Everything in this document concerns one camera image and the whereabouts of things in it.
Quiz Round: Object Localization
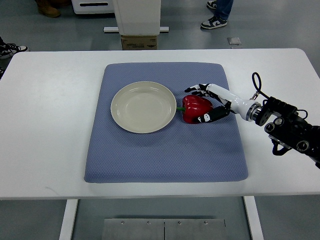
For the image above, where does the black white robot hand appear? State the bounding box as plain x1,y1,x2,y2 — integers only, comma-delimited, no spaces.
185,83,261,123

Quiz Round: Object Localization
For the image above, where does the red bell pepper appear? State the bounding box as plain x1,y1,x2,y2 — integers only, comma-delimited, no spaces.
176,95,214,124

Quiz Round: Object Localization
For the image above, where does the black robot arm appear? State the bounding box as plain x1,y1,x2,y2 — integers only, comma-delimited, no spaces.
250,72,320,168

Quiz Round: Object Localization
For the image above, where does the grey floor plate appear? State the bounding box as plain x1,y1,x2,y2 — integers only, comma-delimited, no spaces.
227,37,242,46

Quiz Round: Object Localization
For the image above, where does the cream round plate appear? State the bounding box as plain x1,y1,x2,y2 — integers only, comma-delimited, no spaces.
110,81,177,134

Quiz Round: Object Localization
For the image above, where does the blue textured mat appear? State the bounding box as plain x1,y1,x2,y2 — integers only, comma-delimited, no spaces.
84,62,248,183

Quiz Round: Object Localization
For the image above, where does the person in blue jeans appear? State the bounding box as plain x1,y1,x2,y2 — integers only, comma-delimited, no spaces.
200,0,234,30

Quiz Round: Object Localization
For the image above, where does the white table right leg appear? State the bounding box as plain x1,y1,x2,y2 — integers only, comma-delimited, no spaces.
243,196,264,240

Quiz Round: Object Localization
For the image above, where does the white table leg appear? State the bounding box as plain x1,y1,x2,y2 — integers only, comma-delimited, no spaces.
243,196,264,240
59,199,79,240

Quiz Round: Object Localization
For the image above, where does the cardboard box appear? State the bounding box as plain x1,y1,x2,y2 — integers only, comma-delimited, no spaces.
121,35,158,51

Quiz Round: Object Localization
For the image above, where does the white cabinet with slot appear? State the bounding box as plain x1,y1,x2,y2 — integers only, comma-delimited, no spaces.
71,0,115,15

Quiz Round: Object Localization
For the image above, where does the white table left leg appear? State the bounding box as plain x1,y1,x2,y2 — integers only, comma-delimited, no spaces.
59,199,79,240

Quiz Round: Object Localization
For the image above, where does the tan work boot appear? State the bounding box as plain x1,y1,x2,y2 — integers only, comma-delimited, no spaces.
35,0,61,18

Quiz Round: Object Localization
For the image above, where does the black white sneaker left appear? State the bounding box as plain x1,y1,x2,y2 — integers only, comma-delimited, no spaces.
0,38,29,60

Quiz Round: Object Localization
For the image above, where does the white machine pedestal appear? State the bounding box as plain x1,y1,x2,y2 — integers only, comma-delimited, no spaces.
103,0,170,36

